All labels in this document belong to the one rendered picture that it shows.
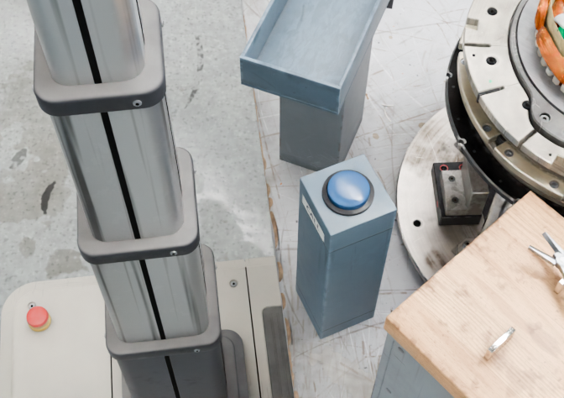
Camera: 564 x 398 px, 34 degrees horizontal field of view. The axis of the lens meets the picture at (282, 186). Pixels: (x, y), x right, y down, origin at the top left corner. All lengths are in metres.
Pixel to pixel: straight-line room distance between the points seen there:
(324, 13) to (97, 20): 0.36
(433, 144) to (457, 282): 0.42
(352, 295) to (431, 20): 0.50
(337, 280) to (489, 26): 0.30
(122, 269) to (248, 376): 0.63
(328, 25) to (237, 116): 1.21
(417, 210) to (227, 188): 1.00
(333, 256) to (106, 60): 0.30
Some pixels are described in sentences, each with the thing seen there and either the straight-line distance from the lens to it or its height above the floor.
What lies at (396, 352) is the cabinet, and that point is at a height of 1.01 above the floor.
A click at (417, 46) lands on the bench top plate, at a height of 0.78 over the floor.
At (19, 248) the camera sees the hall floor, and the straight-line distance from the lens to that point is 2.10.
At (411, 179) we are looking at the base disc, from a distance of 1.18.
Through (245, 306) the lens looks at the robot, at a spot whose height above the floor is 0.26.
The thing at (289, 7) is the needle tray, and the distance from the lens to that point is 1.04.
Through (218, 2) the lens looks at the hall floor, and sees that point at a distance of 2.45.
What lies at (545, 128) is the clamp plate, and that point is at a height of 1.10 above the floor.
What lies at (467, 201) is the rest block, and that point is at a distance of 1.13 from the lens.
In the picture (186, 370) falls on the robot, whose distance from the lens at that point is 1.31.
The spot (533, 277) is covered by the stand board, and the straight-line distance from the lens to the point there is 0.84.
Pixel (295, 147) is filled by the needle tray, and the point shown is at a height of 0.82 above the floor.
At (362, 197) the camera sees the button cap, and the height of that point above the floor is 1.04.
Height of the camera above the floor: 1.80
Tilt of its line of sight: 58 degrees down
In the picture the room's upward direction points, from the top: straight up
